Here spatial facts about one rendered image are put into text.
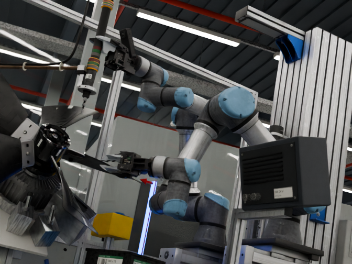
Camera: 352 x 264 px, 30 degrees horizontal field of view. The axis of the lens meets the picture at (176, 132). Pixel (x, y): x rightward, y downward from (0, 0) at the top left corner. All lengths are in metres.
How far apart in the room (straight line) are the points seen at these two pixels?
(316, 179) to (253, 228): 0.94
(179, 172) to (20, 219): 0.54
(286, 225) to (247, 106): 0.47
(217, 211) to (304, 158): 1.09
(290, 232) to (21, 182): 0.96
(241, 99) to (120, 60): 0.52
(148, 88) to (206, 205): 0.61
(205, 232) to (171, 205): 0.72
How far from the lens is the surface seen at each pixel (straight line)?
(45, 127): 2.28
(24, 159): 2.23
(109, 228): 2.63
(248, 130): 2.27
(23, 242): 2.26
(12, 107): 2.34
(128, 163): 2.22
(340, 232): 2.82
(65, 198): 2.05
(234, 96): 2.24
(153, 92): 2.53
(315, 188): 1.83
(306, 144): 1.82
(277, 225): 2.42
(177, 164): 2.14
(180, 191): 2.12
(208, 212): 2.84
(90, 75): 2.41
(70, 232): 2.32
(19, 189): 2.30
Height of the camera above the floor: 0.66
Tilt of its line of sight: 17 degrees up
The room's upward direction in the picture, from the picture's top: 11 degrees clockwise
